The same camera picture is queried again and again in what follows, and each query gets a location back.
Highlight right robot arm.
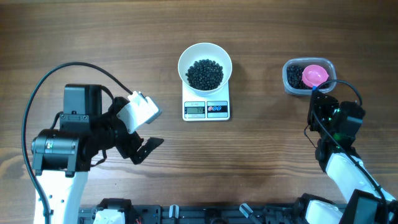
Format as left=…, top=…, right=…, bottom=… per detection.
left=293, top=90, right=397, bottom=223

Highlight pink scoop blue handle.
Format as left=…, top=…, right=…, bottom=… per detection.
left=302, top=65, right=329, bottom=88

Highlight white digital kitchen scale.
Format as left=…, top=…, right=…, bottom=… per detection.
left=182, top=82, right=231, bottom=121

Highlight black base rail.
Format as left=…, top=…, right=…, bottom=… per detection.
left=77, top=198, right=306, bottom=224

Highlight white bowl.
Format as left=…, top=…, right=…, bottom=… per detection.
left=177, top=42, right=233, bottom=95

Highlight left black camera cable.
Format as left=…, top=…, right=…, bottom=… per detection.
left=21, top=62, right=134, bottom=224

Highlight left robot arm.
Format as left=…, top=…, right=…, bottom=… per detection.
left=31, top=84, right=163, bottom=223

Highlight clear plastic container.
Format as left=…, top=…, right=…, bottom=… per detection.
left=282, top=57, right=336, bottom=96

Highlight black beans in bowl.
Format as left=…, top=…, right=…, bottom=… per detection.
left=185, top=59, right=224, bottom=91

